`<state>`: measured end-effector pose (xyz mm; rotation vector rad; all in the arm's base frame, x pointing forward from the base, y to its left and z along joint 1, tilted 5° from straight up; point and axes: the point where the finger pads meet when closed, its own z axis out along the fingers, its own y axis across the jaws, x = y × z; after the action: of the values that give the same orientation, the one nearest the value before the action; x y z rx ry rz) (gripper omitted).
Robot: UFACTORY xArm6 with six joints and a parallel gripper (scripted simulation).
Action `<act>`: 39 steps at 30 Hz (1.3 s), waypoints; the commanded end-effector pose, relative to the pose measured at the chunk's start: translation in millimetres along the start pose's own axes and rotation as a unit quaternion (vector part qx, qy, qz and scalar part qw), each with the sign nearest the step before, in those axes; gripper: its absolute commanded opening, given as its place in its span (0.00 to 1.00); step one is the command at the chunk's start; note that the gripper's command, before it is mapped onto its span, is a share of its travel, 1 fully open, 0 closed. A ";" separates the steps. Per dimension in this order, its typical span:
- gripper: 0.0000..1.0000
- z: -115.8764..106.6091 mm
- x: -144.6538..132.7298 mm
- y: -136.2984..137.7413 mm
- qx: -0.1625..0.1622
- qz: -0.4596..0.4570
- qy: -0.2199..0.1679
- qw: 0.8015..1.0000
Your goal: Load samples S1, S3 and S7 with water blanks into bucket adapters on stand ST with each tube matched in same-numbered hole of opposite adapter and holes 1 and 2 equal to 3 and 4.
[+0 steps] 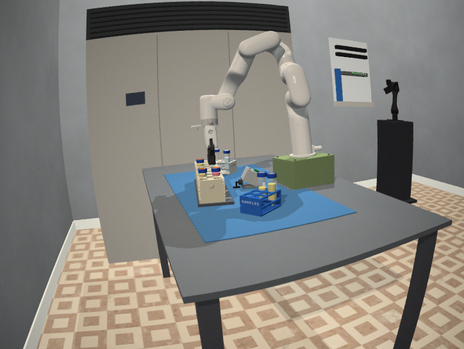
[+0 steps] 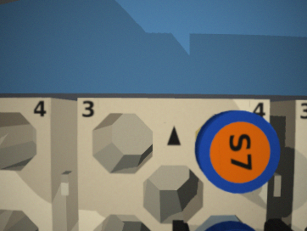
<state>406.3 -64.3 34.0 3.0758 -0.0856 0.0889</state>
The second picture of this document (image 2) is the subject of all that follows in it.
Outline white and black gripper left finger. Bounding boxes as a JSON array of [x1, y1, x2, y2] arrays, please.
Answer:
[[172, 220, 190, 231]]

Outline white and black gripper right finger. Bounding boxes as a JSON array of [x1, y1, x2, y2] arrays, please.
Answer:
[[264, 218, 293, 231]]

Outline blue bench mat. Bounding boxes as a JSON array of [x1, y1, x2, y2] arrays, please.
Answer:
[[0, 0, 307, 96]]

